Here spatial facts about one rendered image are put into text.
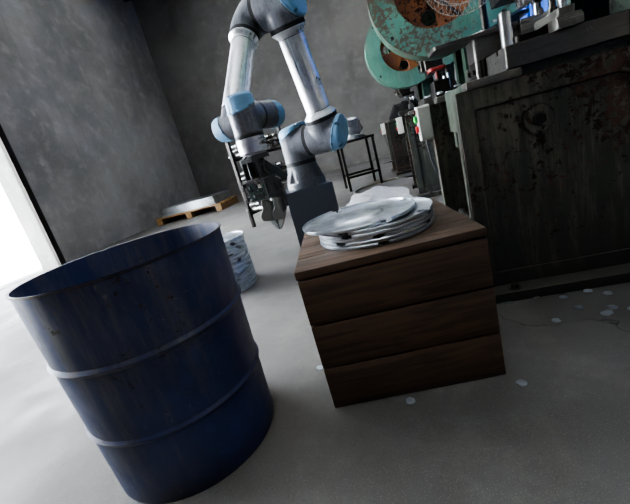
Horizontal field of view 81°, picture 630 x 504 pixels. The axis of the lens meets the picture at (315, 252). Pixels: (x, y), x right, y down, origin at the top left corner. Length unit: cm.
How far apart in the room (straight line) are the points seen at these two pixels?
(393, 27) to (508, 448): 246
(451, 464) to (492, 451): 8
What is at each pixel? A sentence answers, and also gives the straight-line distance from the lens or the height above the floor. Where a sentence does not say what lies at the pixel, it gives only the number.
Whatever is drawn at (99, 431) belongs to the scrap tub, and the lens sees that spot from 88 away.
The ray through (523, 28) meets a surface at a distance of 143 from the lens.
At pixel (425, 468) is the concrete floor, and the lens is 79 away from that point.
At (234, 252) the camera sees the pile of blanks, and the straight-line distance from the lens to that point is 185.
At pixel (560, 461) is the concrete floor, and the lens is 81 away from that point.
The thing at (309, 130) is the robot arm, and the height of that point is 64.
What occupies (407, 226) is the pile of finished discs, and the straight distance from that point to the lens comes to 82.
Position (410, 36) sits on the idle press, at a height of 108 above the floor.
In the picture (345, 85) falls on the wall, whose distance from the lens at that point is 806.
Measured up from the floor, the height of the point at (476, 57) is 72.
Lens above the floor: 59
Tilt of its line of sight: 16 degrees down
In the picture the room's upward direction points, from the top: 15 degrees counter-clockwise
